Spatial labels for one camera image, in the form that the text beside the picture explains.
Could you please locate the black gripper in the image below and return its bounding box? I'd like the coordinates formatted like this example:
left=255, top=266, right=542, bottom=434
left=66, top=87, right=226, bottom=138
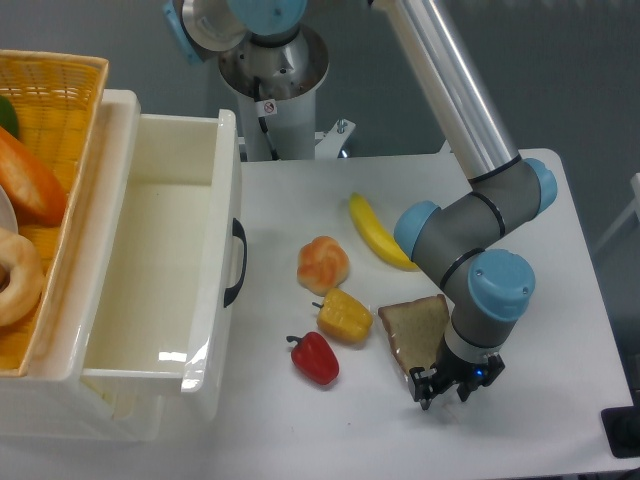
left=408, top=334, right=505, bottom=411

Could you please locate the toast slice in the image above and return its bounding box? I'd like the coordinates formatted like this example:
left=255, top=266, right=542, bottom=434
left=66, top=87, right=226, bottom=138
left=378, top=294, right=450, bottom=388

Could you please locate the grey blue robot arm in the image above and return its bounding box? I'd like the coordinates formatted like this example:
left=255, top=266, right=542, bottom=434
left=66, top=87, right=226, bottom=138
left=164, top=1, right=557, bottom=408

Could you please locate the yellow bell pepper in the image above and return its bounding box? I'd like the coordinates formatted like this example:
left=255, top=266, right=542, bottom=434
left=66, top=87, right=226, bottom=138
left=313, top=288, right=373, bottom=344

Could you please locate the red bell pepper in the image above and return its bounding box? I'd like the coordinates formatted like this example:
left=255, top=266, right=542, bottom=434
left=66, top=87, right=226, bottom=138
left=286, top=332, right=340, bottom=386

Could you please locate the yellow banana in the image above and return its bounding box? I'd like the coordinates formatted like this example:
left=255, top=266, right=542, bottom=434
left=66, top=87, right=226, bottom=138
left=348, top=193, right=419, bottom=271

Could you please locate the black device at edge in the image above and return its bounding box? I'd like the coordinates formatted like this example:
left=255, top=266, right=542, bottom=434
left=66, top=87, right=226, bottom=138
left=601, top=406, right=639, bottom=459

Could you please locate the round knotted bread roll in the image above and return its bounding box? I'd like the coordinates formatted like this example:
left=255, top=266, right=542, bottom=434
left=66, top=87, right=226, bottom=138
left=297, top=236, right=350, bottom=296

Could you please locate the white plastic drawer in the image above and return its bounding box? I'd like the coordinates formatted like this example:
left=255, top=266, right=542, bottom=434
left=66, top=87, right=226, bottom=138
left=83, top=110, right=241, bottom=423

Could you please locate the white drawer cabinet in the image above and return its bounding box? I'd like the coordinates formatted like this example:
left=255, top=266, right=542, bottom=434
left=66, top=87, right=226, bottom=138
left=1, top=90, right=175, bottom=441

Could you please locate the beige bagel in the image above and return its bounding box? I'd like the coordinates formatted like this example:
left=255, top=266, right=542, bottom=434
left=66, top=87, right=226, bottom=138
left=1, top=229, right=45, bottom=326

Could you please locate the orange baguette loaf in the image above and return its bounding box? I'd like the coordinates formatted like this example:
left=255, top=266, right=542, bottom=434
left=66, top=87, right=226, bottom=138
left=1, top=128, right=67, bottom=227

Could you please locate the white plate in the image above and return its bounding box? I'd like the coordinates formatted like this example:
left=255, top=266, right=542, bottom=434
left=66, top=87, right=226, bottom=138
left=0, top=188, right=19, bottom=233

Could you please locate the yellow wicker basket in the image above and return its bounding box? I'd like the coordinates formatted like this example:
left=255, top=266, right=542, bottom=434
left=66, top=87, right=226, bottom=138
left=1, top=50, right=109, bottom=378

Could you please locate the green vegetable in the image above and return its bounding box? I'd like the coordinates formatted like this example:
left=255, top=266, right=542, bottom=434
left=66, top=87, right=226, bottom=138
left=0, top=96, right=20, bottom=140

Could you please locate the white chair frame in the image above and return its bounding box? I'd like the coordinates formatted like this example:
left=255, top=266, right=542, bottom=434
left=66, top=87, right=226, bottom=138
left=593, top=173, right=639, bottom=259

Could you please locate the black drawer handle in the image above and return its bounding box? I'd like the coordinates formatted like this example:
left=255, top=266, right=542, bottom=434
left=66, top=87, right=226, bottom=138
left=223, top=218, right=248, bottom=308

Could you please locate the white table frame bracket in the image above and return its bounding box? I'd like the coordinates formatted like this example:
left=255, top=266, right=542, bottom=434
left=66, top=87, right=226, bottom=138
left=315, top=118, right=356, bottom=160

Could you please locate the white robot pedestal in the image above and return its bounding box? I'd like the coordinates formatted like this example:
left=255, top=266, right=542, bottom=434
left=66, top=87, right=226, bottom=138
left=218, top=24, right=329, bottom=161

